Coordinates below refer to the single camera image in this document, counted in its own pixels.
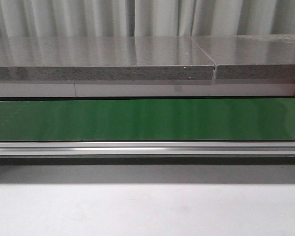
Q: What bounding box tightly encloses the aluminium conveyor frame rail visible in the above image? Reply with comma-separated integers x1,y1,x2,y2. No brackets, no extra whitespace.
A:
0,141,295,160

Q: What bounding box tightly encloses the white pleated curtain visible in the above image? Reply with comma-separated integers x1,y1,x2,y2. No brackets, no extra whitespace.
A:
0,0,295,37

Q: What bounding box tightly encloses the grey speckled stone counter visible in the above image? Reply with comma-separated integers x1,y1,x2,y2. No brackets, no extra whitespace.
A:
0,34,295,97

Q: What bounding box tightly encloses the green conveyor belt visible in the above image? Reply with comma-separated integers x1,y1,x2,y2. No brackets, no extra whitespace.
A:
0,98,295,142

